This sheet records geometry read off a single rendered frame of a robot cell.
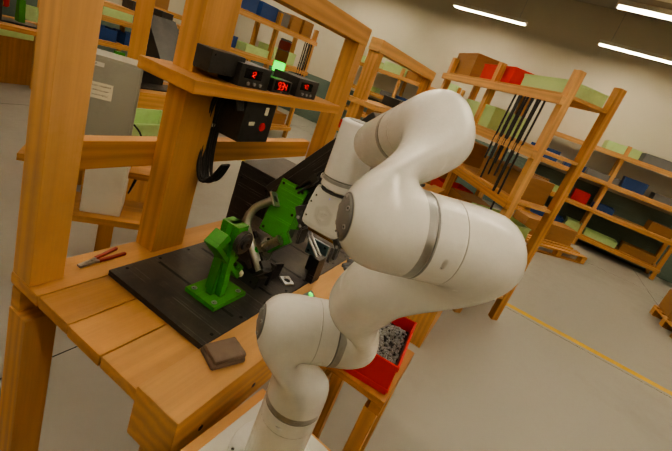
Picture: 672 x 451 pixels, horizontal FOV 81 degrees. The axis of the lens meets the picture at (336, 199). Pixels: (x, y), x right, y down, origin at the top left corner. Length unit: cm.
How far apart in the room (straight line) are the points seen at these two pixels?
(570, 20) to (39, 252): 1010
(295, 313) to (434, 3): 1052
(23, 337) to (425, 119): 131
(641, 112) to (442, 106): 979
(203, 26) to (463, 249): 111
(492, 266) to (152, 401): 84
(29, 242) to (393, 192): 111
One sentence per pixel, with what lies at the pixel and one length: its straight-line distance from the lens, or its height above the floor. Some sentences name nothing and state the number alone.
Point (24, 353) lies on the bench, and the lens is 155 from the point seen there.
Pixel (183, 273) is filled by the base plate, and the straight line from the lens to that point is 146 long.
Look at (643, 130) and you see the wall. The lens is 1024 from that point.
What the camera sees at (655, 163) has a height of 206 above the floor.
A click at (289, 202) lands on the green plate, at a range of 144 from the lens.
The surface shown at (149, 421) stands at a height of 84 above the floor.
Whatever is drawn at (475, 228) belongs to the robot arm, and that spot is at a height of 160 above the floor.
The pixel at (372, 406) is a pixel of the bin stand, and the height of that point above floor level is 76.
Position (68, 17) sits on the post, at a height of 160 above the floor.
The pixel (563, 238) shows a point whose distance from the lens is 841.
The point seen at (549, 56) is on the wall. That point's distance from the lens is 1028.
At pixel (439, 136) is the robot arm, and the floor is 167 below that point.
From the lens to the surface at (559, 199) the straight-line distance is 395.
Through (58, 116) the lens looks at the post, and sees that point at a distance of 118.
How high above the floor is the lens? 171
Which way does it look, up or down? 18 degrees down
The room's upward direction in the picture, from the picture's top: 20 degrees clockwise
